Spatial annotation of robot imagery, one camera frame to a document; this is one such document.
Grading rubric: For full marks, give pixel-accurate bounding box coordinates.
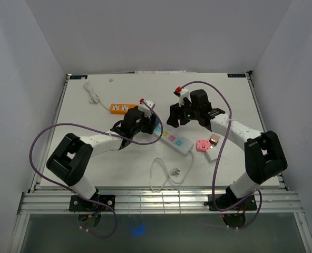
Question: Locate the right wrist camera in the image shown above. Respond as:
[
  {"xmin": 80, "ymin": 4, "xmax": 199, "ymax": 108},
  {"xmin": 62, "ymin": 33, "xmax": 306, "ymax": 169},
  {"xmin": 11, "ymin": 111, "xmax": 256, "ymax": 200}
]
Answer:
[{"xmin": 174, "ymin": 86, "xmax": 190, "ymax": 106}]

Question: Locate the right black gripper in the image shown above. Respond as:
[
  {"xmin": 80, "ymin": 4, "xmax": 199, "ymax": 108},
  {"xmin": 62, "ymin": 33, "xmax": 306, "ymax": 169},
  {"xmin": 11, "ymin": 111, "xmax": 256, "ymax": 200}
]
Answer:
[{"xmin": 165, "ymin": 99, "xmax": 199, "ymax": 129}]

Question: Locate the corner label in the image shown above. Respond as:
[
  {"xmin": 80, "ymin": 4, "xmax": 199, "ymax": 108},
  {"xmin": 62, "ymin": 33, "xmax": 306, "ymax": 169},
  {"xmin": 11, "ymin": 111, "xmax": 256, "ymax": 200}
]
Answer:
[
  {"xmin": 70, "ymin": 75, "xmax": 88, "ymax": 80},
  {"xmin": 227, "ymin": 73, "xmax": 246, "ymax": 78}
]

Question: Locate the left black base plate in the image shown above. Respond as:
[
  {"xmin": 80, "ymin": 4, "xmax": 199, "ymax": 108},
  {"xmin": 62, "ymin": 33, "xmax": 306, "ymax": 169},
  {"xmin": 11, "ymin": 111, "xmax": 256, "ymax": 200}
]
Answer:
[{"xmin": 69, "ymin": 194, "xmax": 116, "ymax": 212}]

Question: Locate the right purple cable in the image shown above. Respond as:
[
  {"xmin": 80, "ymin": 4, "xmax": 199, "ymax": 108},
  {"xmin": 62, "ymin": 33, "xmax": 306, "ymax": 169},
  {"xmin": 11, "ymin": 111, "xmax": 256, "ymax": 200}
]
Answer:
[{"xmin": 178, "ymin": 81, "xmax": 264, "ymax": 230}]

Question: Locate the white plug adapter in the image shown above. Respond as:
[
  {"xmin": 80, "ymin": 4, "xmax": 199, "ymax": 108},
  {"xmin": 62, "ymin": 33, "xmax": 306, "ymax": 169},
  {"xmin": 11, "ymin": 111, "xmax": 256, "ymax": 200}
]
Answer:
[{"xmin": 204, "ymin": 148, "xmax": 219, "ymax": 163}]

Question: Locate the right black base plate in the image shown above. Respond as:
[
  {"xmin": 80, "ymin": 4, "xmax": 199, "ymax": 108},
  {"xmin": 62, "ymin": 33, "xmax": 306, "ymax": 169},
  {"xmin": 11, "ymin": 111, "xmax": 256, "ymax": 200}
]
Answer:
[{"xmin": 203, "ymin": 194, "xmax": 258, "ymax": 211}]

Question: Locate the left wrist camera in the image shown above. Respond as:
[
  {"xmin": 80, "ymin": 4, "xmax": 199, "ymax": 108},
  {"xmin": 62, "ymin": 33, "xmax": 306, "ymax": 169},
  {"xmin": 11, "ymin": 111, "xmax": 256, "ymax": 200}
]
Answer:
[{"xmin": 138, "ymin": 99, "xmax": 155, "ymax": 118}]

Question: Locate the purple cable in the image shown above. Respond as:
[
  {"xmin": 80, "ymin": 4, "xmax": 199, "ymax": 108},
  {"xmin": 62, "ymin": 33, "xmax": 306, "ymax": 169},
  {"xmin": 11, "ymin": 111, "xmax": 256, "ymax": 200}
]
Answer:
[
  {"xmin": 178, "ymin": 81, "xmax": 264, "ymax": 230},
  {"xmin": 29, "ymin": 101, "xmax": 163, "ymax": 239}
]

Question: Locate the rose gold plug adapter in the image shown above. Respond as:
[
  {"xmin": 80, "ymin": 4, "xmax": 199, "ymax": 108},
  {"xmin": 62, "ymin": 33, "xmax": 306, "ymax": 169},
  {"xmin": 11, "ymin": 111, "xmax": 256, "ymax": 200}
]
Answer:
[{"xmin": 209, "ymin": 134, "xmax": 220, "ymax": 146}]

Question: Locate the right corner label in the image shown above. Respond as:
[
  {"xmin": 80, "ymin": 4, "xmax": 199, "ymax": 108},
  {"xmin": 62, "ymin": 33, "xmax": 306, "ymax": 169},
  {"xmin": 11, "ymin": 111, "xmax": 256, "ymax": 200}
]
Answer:
[{"xmin": 227, "ymin": 73, "xmax": 246, "ymax": 78}]

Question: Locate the white multicolour power strip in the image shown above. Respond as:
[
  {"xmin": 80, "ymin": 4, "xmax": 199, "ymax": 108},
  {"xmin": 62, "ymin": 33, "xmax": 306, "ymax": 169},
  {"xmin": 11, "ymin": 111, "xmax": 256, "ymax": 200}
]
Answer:
[{"xmin": 149, "ymin": 120, "xmax": 196, "ymax": 193}]

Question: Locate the aluminium frame rail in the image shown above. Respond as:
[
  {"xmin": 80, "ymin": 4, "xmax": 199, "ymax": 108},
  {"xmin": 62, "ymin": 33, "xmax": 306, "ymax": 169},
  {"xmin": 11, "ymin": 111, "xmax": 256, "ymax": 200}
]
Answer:
[{"xmin": 18, "ymin": 189, "xmax": 304, "ymax": 215}]

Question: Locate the blue cube socket adapter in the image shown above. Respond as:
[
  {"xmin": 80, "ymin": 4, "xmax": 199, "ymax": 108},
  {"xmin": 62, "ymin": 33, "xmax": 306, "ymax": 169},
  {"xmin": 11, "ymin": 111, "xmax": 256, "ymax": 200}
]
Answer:
[{"xmin": 155, "ymin": 117, "xmax": 160, "ymax": 127}]

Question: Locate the left corner label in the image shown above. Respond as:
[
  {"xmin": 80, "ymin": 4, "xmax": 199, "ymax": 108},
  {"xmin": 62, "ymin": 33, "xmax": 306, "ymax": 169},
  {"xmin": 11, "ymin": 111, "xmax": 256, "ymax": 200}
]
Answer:
[{"xmin": 70, "ymin": 75, "xmax": 88, "ymax": 80}]

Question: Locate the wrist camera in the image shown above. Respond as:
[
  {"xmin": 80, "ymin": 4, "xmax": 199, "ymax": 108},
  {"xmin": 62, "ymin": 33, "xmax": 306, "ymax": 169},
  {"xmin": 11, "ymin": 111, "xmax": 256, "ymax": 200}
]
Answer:
[
  {"xmin": 174, "ymin": 86, "xmax": 190, "ymax": 106},
  {"xmin": 138, "ymin": 99, "xmax": 155, "ymax": 118}
]

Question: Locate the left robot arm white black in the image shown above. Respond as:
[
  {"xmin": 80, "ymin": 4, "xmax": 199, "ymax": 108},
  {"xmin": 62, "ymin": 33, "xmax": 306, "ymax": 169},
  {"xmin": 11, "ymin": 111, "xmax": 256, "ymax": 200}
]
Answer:
[{"xmin": 46, "ymin": 106, "xmax": 157, "ymax": 211}]

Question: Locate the orange power strip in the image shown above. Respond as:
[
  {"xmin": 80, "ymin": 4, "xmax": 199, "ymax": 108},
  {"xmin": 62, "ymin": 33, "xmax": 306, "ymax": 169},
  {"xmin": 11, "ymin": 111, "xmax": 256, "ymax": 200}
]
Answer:
[{"xmin": 83, "ymin": 81, "xmax": 141, "ymax": 115}]

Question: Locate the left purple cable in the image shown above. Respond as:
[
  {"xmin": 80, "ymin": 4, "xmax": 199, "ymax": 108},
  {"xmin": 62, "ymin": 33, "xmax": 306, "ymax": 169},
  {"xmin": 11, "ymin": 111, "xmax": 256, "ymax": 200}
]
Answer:
[{"xmin": 29, "ymin": 101, "xmax": 163, "ymax": 239}]

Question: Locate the pink plug adapter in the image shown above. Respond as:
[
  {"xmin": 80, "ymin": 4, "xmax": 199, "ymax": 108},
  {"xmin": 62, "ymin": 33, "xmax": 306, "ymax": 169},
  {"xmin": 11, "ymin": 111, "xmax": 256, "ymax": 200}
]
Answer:
[{"xmin": 196, "ymin": 140, "xmax": 211, "ymax": 152}]

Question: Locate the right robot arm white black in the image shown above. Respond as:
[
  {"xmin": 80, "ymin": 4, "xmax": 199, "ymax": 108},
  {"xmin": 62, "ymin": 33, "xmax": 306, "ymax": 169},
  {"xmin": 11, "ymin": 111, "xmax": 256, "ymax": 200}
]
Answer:
[{"xmin": 167, "ymin": 87, "xmax": 288, "ymax": 211}]

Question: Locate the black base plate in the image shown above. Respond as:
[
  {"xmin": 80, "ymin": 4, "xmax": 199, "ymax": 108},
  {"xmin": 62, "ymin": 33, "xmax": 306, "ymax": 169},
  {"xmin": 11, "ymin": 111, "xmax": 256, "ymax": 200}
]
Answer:
[
  {"xmin": 69, "ymin": 194, "xmax": 116, "ymax": 212},
  {"xmin": 203, "ymin": 194, "xmax": 258, "ymax": 211}
]

